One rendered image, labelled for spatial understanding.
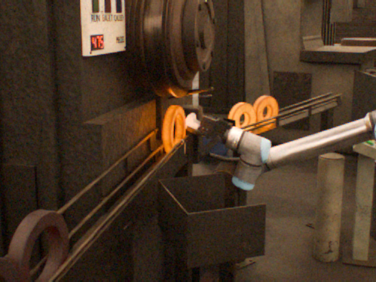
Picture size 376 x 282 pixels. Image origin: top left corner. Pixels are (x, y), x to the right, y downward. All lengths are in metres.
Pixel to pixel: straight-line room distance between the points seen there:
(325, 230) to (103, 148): 1.38
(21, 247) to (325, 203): 1.71
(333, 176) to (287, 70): 2.16
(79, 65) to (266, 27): 3.21
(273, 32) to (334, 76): 0.66
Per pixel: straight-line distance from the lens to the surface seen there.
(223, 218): 1.21
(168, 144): 1.79
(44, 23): 1.44
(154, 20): 1.60
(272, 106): 2.40
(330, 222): 2.50
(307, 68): 4.40
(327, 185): 2.44
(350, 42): 6.52
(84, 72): 1.44
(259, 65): 4.54
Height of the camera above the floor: 1.17
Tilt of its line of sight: 12 degrees down
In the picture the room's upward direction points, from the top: straight up
